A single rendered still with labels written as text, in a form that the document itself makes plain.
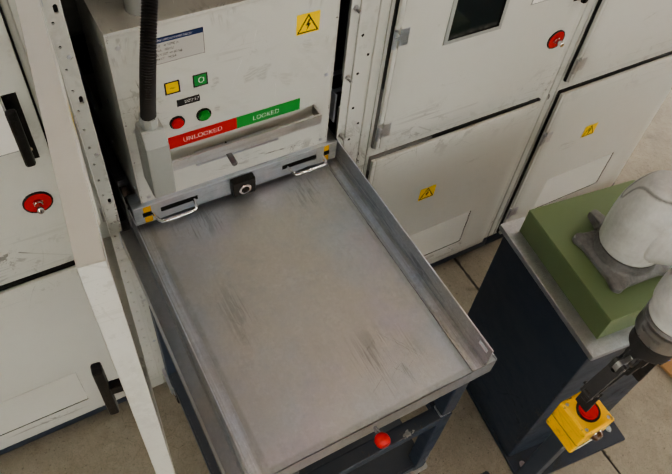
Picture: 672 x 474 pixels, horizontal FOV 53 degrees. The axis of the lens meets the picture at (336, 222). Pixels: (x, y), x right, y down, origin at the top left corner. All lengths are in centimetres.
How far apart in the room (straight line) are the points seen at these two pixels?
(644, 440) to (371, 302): 134
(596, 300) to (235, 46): 101
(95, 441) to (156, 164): 120
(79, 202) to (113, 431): 164
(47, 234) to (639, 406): 201
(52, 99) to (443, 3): 100
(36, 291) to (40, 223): 23
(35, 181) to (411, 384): 87
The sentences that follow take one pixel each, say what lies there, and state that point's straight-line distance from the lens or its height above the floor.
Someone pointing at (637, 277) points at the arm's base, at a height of 86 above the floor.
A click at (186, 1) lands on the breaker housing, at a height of 139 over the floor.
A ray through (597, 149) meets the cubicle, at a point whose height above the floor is 40.
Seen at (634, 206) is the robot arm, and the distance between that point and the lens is 165.
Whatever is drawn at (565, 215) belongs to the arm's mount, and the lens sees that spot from 187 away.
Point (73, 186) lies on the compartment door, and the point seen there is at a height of 158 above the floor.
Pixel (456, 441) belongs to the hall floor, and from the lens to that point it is 238.
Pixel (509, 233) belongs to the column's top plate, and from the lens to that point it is 189.
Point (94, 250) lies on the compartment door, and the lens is 74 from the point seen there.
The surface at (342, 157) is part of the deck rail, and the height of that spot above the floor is 88.
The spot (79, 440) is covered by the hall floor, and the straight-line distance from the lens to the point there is 238.
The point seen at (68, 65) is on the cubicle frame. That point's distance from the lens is 134.
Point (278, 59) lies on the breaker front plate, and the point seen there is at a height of 123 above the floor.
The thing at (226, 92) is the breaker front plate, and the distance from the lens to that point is 149.
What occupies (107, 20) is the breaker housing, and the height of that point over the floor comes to 139.
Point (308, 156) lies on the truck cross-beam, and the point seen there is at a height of 90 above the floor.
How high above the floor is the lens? 216
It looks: 52 degrees down
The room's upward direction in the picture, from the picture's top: 8 degrees clockwise
